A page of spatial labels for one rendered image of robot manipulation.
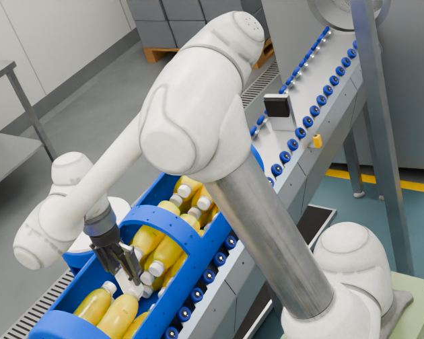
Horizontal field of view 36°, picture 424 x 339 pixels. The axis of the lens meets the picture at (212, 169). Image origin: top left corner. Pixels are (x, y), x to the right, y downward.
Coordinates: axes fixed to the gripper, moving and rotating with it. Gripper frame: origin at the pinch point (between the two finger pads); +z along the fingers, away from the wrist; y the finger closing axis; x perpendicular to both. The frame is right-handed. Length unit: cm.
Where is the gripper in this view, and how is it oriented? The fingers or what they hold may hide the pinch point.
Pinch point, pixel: (129, 282)
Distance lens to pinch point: 175.5
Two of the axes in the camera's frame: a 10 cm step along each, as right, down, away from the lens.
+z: 2.8, 7.9, 5.5
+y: -8.4, -0.7, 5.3
